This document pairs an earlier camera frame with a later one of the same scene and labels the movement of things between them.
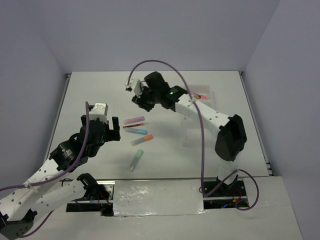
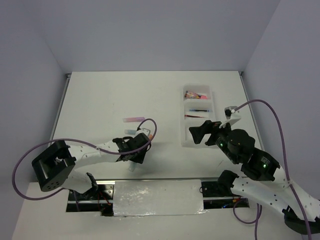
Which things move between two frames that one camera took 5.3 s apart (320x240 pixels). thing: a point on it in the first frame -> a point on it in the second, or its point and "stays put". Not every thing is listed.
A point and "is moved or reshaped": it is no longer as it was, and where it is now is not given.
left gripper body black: [94, 151] -> [139, 156]
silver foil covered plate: [158, 198] stays put
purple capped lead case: [133, 120] stays put
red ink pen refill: [127, 126] is moved or reshaped
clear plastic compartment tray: [191, 128] stays put
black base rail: [218, 194] stays put
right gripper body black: [149, 98] -> [220, 133]
